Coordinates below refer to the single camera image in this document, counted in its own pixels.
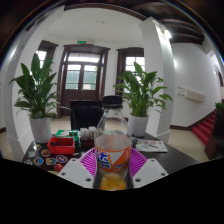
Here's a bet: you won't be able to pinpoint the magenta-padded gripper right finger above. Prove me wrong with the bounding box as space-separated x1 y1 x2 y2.
129 147 169 189

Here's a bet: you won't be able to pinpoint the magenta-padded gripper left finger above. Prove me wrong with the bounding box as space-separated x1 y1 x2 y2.
57 147 98 189

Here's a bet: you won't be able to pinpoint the orange soda plastic bottle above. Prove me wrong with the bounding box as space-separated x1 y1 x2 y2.
93 95 133 192

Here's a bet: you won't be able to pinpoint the round blue and red sticker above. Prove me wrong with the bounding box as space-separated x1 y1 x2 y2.
55 154 69 164

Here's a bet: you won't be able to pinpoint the small red round object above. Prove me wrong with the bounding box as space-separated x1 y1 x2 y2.
53 163 64 173

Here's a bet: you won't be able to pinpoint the printed paper booklet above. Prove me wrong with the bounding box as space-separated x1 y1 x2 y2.
135 139 169 154

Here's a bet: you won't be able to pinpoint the red open box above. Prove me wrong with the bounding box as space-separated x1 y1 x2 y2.
47 136 76 156

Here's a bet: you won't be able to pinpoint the grey round balls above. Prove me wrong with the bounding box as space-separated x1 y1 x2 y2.
130 136 139 148

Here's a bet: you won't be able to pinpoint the brown box of white items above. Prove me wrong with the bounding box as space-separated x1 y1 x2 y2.
79 125 98 149

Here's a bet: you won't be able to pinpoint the green and white box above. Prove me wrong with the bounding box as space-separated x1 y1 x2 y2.
55 129 82 146

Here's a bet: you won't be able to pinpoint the black chair back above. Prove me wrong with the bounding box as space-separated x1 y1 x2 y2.
69 99 104 131

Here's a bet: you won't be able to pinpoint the red carpeted staircase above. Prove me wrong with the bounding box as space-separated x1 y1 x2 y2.
191 113 218 146

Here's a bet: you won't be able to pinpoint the leafy plant in white pot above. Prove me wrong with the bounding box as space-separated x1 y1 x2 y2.
9 53 63 144
113 62 174 138

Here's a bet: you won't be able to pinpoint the dark wooden double door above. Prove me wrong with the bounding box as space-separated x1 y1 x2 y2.
57 44 111 116

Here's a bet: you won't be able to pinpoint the dark wooden framed window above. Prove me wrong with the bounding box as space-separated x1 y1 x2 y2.
115 47 146 96
34 39 59 79

